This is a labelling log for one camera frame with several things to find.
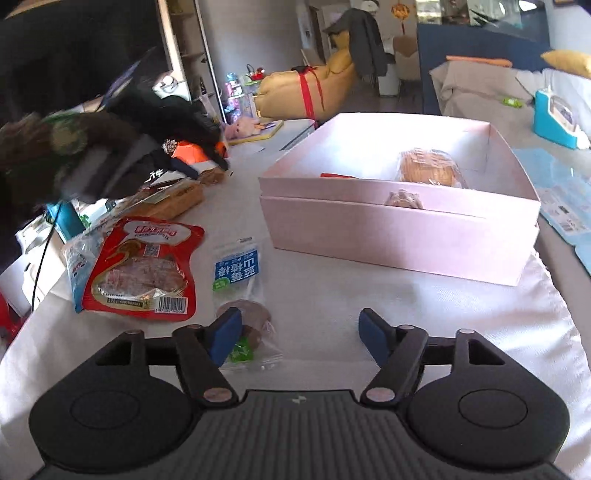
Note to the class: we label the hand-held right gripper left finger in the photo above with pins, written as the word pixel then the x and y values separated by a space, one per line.
pixel 226 334

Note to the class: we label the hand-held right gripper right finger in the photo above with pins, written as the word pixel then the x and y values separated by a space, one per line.
pixel 374 339

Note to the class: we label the clear blue-label snack packet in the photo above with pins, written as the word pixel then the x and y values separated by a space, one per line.
pixel 238 277

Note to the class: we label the pink cardboard box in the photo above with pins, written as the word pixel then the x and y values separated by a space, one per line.
pixel 397 235

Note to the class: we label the blue white snack packet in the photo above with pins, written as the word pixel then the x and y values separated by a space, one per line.
pixel 78 263

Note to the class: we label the person's left forearm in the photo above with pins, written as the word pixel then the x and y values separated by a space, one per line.
pixel 37 147

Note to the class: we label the black printed bag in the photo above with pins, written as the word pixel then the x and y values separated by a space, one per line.
pixel 157 168

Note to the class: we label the orange pumpkin bucket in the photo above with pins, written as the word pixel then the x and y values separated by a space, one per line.
pixel 189 154

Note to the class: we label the white tablecloth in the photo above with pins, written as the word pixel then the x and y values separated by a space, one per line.
pixel 323 300

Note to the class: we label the white shelf unit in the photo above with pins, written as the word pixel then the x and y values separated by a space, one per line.
pixel 189 50

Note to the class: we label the brown flat snack packet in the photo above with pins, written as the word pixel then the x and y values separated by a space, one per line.
pixel 171 198

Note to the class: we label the pink plush toy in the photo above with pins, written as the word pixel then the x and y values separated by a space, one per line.
pixel 242 128

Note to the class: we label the red snack packet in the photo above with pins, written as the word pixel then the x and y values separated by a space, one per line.
pixel 138 272

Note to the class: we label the yellow tray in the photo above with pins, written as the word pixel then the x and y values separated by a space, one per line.
pixel 270 129

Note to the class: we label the small clear-wrapped pastry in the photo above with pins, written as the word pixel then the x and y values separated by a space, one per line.
pixel 404 199

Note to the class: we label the thin red packet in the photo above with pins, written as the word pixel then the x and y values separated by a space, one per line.
pixel 337 175

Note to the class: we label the yellow sofa with red ribbon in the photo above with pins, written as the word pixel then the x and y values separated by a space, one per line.
pixel 318 76

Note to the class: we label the wrapped round bread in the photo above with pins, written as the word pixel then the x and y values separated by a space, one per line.
pixel 429 168

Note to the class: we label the red plastic object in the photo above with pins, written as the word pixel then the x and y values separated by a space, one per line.
pixel 9 318

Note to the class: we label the dark hanging coat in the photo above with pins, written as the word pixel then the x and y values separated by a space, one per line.
pixel 364 41

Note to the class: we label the light blue paper sheet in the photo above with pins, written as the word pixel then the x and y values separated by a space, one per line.
pixel 558 189

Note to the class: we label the beige chair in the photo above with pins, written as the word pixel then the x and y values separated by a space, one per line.
pixel 406 57

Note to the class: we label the grey covered sofa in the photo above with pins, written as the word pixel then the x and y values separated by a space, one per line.
pixel 480 87

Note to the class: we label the small green object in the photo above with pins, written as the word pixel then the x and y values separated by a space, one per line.
pixel 511 102

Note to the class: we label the blue cabinet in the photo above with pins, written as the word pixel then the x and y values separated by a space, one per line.
pixel 475 37

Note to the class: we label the yellow pillow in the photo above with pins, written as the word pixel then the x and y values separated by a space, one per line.
pixel 570 62

